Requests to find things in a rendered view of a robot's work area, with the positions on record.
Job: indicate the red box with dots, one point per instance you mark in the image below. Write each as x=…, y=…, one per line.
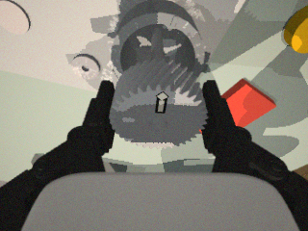
x=247, y=103

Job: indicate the yellow short cylinder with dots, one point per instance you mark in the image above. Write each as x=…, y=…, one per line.
x=296, y=31

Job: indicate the grey toothed gear with white arrow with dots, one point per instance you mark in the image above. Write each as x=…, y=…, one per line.
x=158, y=104

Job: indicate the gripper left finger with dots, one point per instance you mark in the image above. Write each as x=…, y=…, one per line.
x=82, y=152

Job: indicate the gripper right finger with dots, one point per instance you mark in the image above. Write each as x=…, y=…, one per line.
x=239, y=152

